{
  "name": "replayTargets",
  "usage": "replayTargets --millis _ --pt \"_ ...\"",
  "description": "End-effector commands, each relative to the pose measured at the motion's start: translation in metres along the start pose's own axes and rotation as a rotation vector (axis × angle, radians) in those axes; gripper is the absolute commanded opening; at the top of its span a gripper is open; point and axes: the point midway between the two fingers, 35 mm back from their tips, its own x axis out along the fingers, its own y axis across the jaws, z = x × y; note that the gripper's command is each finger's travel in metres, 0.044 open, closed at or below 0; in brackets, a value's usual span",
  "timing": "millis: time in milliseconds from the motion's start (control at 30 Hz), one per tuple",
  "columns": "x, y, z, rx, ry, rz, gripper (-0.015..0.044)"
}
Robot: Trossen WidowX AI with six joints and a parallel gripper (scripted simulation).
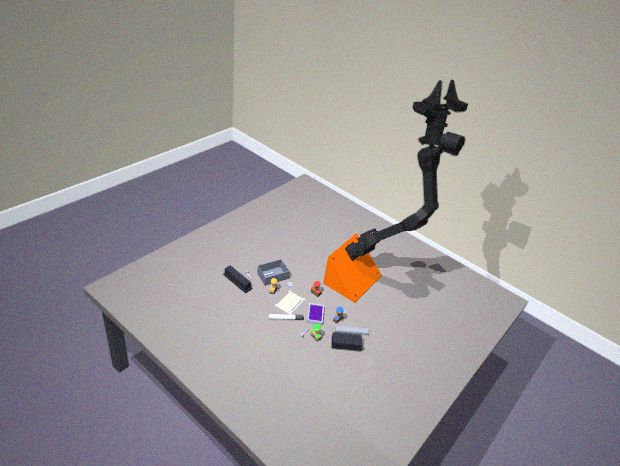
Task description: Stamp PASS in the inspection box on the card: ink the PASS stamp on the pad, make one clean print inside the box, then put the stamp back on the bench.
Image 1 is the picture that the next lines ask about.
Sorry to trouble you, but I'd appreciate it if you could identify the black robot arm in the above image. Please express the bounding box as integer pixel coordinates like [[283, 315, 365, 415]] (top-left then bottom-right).
[[345, 127, 466, 261]]

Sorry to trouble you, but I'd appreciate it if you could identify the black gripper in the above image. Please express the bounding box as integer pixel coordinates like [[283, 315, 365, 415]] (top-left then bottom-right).
[[413, 80, 468, 130]]

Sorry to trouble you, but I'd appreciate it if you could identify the cream paper card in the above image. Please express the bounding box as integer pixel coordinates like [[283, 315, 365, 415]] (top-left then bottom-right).
[[275, 291, 305, 315]]

